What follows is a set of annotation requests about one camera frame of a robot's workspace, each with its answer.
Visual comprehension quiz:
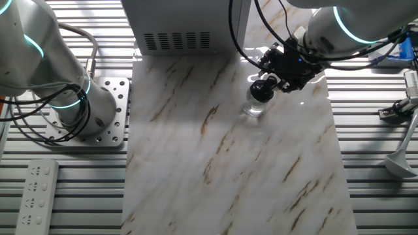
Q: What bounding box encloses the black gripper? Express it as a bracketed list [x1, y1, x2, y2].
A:
[257, 37, 324, 95]

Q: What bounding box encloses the small clear glass jar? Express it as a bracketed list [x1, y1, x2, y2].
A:
[242, 88, 269, 118]

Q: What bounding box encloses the white marble pattern board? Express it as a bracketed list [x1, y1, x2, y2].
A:
[120, 0, 359, 235]

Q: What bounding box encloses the silver metal vented box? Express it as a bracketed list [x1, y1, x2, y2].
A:
[120, 0, 252, 57]

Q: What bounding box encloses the blue white tissue pack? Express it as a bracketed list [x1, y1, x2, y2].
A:
[368, 32, 416, 61]

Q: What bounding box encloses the grey plastic ladle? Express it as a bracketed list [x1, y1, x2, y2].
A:
[383, 107, 418, 180]

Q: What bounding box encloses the white power strip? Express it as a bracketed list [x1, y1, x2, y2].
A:
[14, 159, 60, 235]

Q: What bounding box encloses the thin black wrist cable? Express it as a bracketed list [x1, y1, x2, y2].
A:
[253, 0, 409, 71]

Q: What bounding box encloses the thick black wrist cable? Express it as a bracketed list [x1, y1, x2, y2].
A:
[227, 0, 265, 71]

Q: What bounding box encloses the silver ribbed depth camera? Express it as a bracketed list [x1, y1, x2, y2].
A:
[404, 69, 418, 99]

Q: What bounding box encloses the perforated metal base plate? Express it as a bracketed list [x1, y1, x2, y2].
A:
[44, 76, 131, 148]

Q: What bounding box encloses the thick grey cable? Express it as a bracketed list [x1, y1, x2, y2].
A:
[57, 22, 99, 80]

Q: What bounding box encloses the looped black cable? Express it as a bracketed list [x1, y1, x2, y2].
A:
[0, 84, 91, 144]

